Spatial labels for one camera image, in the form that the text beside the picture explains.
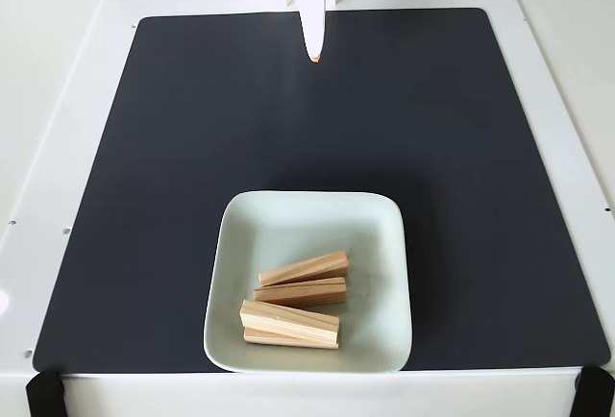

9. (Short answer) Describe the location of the wooden block marked four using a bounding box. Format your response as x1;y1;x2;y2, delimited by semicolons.
258;250;351;288

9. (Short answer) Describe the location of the light wooden block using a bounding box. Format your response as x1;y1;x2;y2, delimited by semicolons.
238;299;341;345
242;328;340;352
253;276;348;307

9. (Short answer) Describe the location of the pale green square plate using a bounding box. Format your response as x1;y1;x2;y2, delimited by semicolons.
202;189;414;374

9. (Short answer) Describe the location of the black rubber mat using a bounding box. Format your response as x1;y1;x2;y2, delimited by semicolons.
32;7;611;374

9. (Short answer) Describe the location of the black corner bracket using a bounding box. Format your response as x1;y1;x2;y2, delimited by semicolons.
24;368;66;417
571;366;615;417

